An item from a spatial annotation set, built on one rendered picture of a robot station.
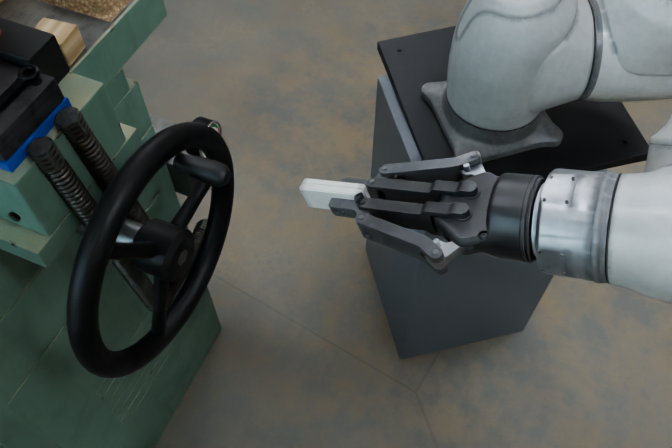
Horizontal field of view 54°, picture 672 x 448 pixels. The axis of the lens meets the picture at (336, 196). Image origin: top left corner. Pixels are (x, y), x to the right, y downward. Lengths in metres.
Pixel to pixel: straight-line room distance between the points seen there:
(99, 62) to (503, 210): 0.52
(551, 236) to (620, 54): 0.48
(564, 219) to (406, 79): 0.68
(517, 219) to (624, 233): 0.08
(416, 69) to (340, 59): 0.93
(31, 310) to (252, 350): 0.74
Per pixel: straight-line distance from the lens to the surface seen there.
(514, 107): 1.00
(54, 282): 0.94
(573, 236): 0.54
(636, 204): 0.53
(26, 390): 1.00
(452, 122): 1.07
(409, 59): 1.21
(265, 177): 1.81
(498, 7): 0.92
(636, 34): 0.97
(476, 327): 1.51
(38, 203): 0.69
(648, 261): 0.53
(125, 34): 0.89
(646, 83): 1.02
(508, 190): 0.56
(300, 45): 2.16
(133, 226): 0.75
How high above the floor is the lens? 1.43
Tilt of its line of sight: 55 degrees down
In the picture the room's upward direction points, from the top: straight up
